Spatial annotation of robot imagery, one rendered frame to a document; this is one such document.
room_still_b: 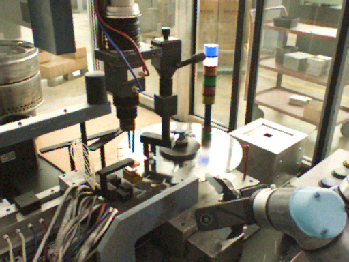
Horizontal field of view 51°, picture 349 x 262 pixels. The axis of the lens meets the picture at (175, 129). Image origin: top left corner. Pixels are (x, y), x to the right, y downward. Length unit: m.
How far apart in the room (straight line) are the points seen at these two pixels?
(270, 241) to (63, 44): 0.69
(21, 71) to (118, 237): 0.83
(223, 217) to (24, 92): 0.90
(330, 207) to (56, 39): 0.61
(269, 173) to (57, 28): 0.71
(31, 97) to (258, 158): 0.82
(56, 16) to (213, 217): 0.51
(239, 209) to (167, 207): 0.14
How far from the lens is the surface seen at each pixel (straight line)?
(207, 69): 1.19
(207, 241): 0.89
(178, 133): 0.95
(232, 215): 0.73
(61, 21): 0.83
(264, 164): 1.15
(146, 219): 0.72
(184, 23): 1.50
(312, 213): 0.58
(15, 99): 1.39
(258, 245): 1.01
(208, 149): 0.98
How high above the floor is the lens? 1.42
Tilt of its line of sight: 26 degrees down
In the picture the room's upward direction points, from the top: 1 degrees clockwise
